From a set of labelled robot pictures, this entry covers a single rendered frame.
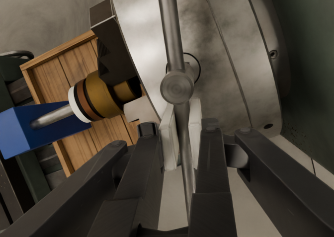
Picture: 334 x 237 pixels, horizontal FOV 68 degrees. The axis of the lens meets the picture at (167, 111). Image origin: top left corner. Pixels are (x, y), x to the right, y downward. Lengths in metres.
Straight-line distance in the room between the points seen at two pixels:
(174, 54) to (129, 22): 0.10
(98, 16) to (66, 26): 1.46
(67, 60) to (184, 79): 0.56
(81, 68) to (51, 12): 1.19
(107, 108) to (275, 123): 0.24
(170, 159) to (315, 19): 0.18
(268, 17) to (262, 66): 0.07
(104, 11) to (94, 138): 0.42
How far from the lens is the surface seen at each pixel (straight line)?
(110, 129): 0.66
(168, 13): 0.17
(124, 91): 0.39
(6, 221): 0.80
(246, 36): 0.25
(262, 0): 0.31
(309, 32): 0.27
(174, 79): 0.16
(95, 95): 0.40
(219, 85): 0.25
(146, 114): 0.39
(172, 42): 0.17
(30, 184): 0.78
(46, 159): 0.80
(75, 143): 0.71
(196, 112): 0.17
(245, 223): 1.72
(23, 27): 1.96
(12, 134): 0.51
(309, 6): 0.27
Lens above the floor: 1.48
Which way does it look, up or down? 78 degrees down
